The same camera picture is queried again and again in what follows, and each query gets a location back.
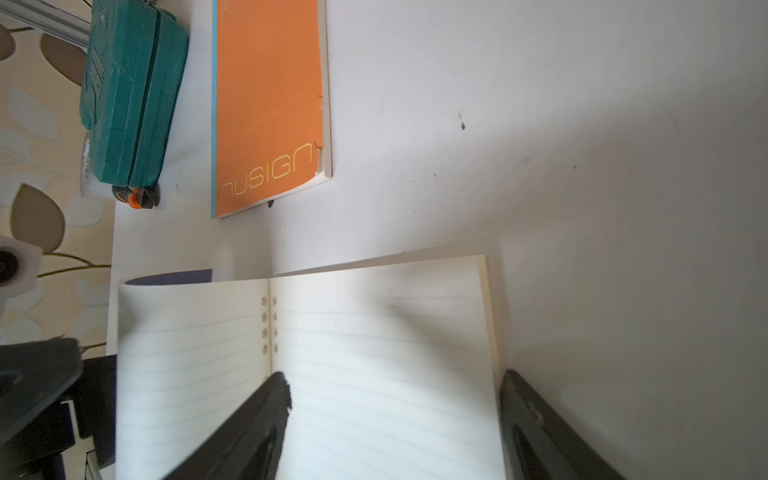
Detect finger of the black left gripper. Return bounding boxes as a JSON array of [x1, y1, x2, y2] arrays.
[[1, 338, 83, 443]]

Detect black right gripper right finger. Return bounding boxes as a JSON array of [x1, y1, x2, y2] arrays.
[[499, 370, 622, 479]]

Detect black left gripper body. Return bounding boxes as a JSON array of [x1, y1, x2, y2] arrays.
[[1, 355, 117, 479]]

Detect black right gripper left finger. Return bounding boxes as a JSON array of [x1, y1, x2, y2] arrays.
[[166, 372, 292, 480]]

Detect purple cover notebook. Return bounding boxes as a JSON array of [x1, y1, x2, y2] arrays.
[[115, 255, 509, 479]]

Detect orange cover notebook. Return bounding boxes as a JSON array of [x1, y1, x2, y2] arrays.
[[211, 0, 333, 219]]

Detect orange black pliers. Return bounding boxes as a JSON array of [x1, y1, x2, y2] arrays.
[[111, 185, 161, 210]]

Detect clear tape roll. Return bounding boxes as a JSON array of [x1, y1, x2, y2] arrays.
[[80, 132, 117, 201]]

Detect green plastic tool case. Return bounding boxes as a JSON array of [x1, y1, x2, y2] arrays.
[[80, 0, 189, 188]]

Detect aluminium cage frame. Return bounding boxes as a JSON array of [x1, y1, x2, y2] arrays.
[[1, 0, 91, 48]]

